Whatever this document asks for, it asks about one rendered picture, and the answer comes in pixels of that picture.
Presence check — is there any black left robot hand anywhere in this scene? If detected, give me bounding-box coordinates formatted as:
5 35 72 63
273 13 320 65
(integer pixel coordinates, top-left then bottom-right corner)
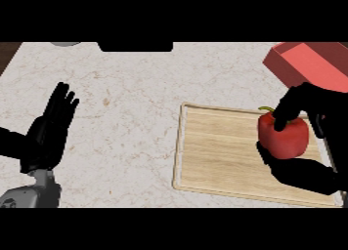
0 81 80 175

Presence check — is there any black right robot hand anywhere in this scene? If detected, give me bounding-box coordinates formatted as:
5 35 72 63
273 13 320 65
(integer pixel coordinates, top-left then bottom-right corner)
255 81 348 202

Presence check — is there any red bell pepper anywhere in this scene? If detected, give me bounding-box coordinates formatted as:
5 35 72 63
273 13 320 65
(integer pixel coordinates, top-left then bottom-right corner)
257 105 310 160

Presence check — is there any red cardboard box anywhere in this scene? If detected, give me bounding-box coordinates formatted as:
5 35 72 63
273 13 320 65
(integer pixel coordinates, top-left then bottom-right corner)
260 41 348 96

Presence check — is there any pale wooden tray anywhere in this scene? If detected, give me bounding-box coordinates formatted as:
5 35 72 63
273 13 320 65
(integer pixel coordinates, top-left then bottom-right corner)
171 102 344 208

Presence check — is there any grey round object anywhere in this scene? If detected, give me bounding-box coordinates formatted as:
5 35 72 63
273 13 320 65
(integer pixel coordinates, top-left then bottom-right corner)
48 41 83 48

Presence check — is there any black appliance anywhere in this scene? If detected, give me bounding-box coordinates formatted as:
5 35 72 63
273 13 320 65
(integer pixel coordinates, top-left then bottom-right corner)
95 41 174 53

